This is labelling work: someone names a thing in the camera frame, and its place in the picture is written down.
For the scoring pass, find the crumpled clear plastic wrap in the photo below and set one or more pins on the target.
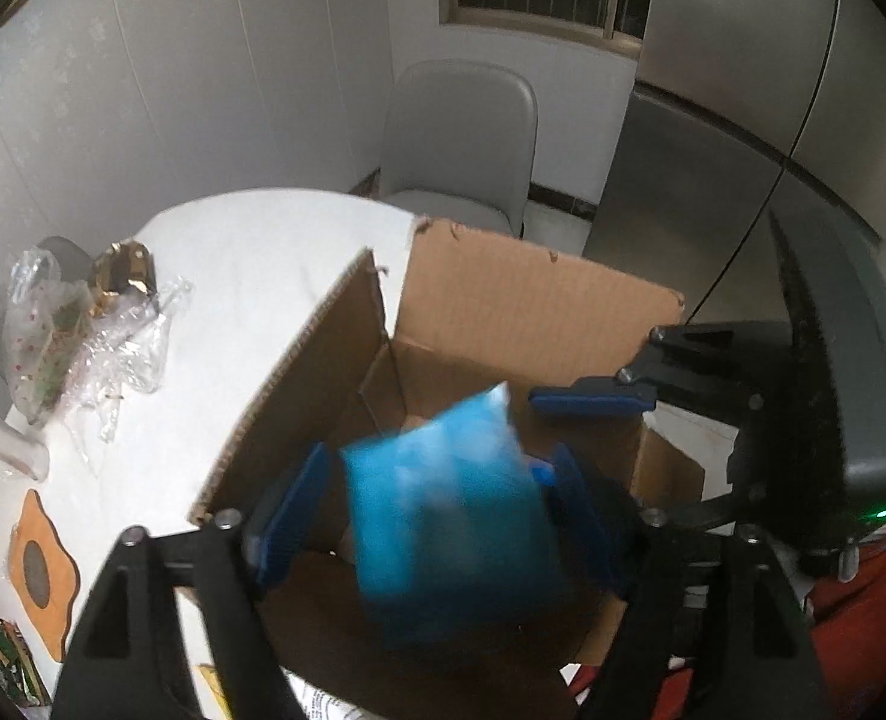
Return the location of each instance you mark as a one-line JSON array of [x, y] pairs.
[[128, 360]]

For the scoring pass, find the clear plastic bottle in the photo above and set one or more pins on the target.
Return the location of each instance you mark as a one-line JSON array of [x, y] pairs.
[[4, 441]]

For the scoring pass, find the gold foil package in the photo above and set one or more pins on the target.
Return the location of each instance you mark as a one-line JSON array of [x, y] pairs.
[[122, 274]]

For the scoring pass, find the yellow snack packet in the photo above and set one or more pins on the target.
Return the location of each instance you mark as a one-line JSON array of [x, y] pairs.
[[214, 694]]

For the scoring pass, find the person's red clothing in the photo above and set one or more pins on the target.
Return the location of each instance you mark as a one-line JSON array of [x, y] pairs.
[[863, 637]]

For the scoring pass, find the white printed paper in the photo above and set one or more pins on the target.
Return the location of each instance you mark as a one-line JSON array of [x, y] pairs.
[[330, 701]]

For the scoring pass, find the silver refrigerator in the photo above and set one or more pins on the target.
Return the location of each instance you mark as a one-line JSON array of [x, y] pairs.
[[713, 165]]

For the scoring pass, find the orange flower-shaped coaster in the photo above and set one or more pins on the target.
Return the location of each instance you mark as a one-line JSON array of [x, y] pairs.
[[38, 570]]

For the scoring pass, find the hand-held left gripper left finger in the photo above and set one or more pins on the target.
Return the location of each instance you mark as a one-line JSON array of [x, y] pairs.
[[287, 521]]

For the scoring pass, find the green snack packet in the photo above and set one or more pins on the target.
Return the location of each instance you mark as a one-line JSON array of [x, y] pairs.
[[15, 660]]

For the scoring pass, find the blue snack packet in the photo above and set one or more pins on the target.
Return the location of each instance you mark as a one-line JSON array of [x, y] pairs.
[[443, 517]]

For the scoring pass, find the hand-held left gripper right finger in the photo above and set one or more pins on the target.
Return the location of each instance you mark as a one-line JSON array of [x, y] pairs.
[[587, 525]]

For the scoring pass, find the brown cardboard box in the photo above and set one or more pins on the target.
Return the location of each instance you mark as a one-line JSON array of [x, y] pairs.
[[525, 292]]

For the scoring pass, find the clear dotted plastic bag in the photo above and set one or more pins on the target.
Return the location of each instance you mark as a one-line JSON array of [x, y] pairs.
[[38, 345]]

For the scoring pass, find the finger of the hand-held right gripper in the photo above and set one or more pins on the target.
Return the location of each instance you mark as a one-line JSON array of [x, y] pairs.
[[585, 399], [717, 508]]

